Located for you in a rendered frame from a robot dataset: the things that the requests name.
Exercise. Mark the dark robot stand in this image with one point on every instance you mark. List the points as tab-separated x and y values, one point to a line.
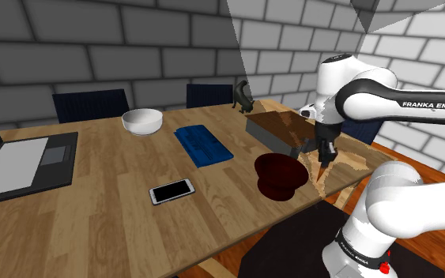
295	246

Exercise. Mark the wooden table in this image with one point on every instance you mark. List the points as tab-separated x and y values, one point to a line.
102	161

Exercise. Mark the dark red bowl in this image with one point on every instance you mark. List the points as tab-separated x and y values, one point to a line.
280	173

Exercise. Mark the blue book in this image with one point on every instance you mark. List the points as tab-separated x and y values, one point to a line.
203	146

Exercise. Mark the grey box with brown top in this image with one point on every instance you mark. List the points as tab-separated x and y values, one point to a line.
272	125

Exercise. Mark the black animal figure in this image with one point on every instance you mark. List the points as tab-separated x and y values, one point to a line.
241	96

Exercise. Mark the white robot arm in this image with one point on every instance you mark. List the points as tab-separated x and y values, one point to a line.
395	200

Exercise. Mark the white bowl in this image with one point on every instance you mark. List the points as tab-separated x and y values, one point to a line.
142	121

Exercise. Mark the white-rimmed black smartphone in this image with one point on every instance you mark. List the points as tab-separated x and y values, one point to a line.
172	191

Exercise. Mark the dark blue chair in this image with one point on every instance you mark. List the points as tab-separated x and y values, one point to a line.
91	104
360	131
208	95

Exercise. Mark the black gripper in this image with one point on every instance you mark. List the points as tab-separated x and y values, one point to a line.
326	132

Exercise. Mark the dark grey open laptop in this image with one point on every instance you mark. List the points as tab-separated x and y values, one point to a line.
21	161

